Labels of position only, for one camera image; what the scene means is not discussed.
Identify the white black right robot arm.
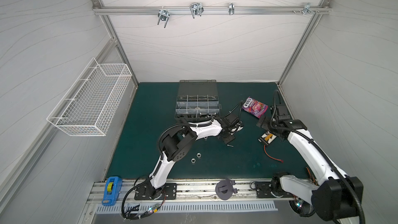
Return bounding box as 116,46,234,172
257,104,366,224

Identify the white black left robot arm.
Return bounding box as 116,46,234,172
149,113,244,190

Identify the purple Fox's candy bag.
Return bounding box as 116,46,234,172
242,97,268,119

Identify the grey plastic organizer box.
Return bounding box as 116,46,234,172
175,80,220,122

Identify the black round cap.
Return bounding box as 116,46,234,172
215,179,237,201

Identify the metal u-bolt clamp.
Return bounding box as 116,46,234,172
157,9,170,28
189,2,204,19

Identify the blue tape dispenser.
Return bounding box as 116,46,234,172
102,176,122,206

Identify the red black wire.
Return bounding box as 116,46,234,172
263,144,284,163

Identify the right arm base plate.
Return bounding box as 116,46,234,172
249,181,293,199

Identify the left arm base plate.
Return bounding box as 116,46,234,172
134,182,177,200

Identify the metal bracket clip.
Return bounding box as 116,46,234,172
229,3,235,16

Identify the metal bracket with screws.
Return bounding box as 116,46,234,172
292,3,320,16

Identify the white slotted cable duct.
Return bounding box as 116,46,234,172
95,201,278,214

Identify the white wire basket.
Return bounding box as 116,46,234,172
47,58,132,136

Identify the aluminium crossbar rail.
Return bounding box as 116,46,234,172
93,5,332,16

